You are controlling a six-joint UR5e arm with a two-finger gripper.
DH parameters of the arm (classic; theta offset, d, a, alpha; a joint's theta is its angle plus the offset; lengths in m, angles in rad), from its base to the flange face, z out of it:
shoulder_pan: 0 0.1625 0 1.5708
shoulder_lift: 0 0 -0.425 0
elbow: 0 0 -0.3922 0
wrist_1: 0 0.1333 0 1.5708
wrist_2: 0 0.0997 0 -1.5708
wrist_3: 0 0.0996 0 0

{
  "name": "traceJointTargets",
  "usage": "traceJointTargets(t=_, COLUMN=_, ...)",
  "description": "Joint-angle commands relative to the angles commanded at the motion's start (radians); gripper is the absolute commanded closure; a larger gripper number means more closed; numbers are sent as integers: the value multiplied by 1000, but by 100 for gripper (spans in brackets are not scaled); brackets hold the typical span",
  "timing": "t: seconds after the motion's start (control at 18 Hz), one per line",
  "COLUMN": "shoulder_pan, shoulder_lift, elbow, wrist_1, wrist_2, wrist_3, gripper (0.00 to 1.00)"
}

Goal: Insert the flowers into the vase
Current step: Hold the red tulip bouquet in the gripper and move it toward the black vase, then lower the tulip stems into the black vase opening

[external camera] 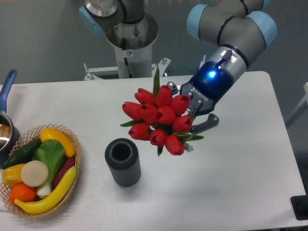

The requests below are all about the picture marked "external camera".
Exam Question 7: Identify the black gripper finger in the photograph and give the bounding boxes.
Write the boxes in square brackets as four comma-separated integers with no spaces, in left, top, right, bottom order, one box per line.
[167,81,181,94]
[191,113,219,135]

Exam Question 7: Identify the orange fruit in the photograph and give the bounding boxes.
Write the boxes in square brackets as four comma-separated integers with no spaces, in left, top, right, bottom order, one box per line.
[10,183,37,205]

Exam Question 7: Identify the blue handled saucepan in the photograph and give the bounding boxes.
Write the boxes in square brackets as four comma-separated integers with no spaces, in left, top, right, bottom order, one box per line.
[0,69,20,164]

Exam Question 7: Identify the green bok choy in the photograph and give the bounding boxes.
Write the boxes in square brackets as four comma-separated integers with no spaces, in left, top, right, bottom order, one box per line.
[32,140,65,199]

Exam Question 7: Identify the yellow squash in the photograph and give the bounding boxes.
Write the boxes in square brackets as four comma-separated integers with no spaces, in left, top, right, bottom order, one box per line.
[39,128,76,157]

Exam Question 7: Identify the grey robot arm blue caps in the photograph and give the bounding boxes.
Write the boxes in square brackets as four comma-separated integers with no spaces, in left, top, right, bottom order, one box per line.
[79,0,277,155]

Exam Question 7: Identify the yellow bell pepper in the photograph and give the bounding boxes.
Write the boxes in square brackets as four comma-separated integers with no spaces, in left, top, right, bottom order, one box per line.
[1,164,25,187]

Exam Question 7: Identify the purple sweet potato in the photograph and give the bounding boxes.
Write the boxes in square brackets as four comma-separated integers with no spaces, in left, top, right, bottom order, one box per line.
[52,157,75,188]

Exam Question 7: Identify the black device at edge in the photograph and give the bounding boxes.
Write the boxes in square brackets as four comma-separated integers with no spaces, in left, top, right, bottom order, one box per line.
[290,195,308,220]

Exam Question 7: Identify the white frame at right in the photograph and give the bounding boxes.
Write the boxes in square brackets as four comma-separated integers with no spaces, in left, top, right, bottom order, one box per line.
[285,82,308,129]

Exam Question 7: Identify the yellow banana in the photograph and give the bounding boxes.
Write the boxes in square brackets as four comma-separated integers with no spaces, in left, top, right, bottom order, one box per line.
[14,166,77,215]

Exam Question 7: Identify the red tulip bouquet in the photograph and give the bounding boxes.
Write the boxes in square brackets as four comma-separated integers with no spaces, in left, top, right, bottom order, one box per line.
[122,70,203,155]

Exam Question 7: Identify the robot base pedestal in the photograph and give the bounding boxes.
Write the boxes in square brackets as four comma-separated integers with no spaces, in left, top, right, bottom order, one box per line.
[79,7,171,80]

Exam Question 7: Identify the green cucumber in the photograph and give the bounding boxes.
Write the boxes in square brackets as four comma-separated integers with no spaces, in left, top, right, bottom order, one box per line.
[0,138,42,169]

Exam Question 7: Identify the woven wicker basket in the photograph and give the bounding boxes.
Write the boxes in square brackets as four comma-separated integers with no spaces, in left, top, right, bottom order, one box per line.
[0,124,81,219]

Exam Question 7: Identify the dark grey ribbed vase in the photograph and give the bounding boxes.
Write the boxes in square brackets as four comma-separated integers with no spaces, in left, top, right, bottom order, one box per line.
[104,138,141,187]

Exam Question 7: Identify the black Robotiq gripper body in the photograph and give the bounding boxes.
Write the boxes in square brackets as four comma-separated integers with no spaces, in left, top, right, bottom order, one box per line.
[180,61,233,115]

